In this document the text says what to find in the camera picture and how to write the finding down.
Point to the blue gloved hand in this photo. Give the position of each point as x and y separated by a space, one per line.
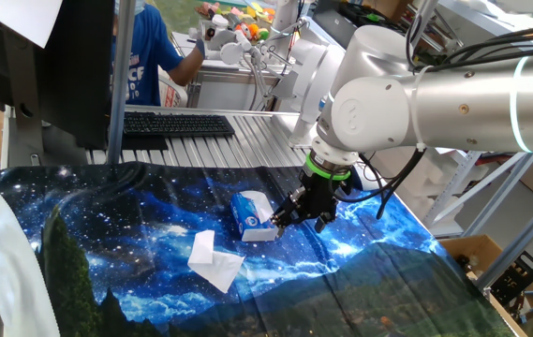
201 48

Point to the person in blue shirt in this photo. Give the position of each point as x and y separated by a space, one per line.
149 47

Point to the loose white napkin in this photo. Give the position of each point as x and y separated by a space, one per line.
214 267

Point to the white cloth sheet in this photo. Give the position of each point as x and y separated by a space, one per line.
13 281

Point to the grey aluminium pole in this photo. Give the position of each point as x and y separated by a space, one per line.
121 93

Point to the black computer monitor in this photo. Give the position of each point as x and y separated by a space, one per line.
74 70

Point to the white foam blocks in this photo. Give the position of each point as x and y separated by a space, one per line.
427 187

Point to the orange plush toy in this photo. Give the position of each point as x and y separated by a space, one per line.
249 32

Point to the white background robot link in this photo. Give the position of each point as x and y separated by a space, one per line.
315 70

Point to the white bag with red print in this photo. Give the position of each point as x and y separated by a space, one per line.
172 96

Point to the starry night sky tablecloth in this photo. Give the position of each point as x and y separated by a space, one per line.
130 224

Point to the pink plush toy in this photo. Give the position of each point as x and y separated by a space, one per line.
207 9

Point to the black perforated metal bracket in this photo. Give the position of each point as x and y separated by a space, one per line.
519 278

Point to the brown cardboard box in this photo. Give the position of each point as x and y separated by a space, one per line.
477 245

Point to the person's bare forearm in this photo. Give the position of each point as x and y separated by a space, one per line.
184 70

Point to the white napkin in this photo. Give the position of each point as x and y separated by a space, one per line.
261 203
214 267

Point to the black desk pad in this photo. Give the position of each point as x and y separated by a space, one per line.
144 142

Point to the white articulated haptic device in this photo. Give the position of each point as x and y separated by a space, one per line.
233 52

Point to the dark grey storage case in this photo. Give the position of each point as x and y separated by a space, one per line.
336 23

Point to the grey metal shelf rack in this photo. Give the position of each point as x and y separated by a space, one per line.
519 243

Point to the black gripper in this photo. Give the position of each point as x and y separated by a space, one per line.
317 196

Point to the black keyboard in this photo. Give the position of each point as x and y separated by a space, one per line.
177 125

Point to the white paper sheet on monitor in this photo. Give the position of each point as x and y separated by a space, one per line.
22 19

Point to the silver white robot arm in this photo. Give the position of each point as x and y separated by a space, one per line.
458 107

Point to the blue tissue pack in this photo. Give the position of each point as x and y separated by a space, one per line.
246 220

